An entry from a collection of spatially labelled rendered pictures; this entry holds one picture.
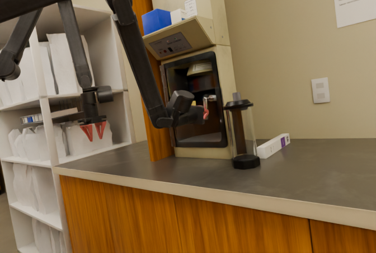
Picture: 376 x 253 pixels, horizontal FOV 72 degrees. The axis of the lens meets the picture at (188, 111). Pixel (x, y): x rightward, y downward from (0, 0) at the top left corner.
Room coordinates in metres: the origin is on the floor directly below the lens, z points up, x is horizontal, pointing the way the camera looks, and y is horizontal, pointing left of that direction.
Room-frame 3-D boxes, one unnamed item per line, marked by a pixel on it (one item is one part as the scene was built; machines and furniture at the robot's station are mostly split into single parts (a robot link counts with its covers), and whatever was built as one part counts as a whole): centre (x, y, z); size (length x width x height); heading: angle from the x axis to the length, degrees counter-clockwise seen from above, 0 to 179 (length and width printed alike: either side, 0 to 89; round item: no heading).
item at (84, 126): (1.09, 0.41, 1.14); 0.07 x 0.07 x 0.09; 50
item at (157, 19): (1.16, 0.07, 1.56); 0.10 x 0.10 x 0.09; 50
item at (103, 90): (1.12, 0.37, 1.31); 0.11 x 0.09 x 0.12; 111
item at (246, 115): (0.94, -0.18, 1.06); 0.11 x 0.11 x 0.21
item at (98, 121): (1.10, 0.40, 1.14); 0.07 x 0.07 x 0.09; 50
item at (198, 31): (1.11, 0.01, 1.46); 0.32 x 0.11 x 0.10; 50
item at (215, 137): (1.15, -0.02, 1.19); 0.30 x 0.01 x 0.40; 50
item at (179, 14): (1.08, -0.02, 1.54); 0.05 x 0.05 x 0.06; 56
